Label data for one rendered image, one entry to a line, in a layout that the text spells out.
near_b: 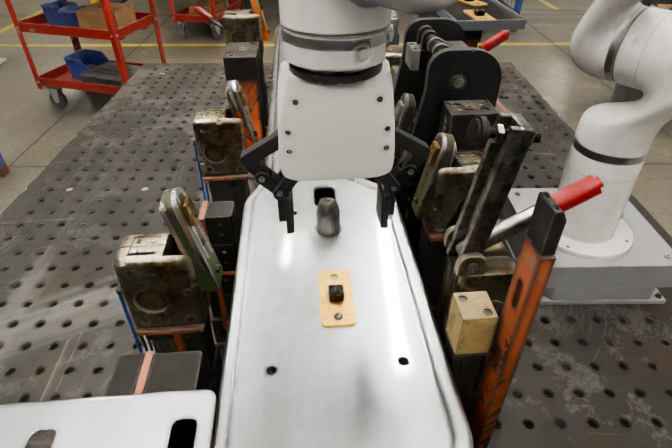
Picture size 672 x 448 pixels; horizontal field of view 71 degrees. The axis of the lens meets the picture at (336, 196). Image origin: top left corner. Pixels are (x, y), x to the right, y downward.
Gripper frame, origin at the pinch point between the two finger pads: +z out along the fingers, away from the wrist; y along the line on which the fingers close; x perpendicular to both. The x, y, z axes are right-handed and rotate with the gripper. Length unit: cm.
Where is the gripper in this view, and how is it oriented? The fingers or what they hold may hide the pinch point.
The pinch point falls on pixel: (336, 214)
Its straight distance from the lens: 46.3
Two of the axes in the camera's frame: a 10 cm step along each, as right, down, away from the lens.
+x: 0.8, 5.7, -8.2
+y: -10.0, 0.5, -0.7
